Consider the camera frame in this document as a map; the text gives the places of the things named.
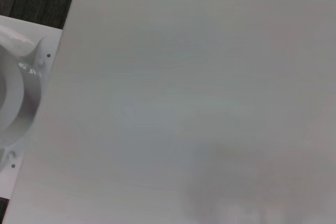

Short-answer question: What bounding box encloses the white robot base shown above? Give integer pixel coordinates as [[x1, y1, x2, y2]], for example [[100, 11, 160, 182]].
[[0, 15, 64, 200]]

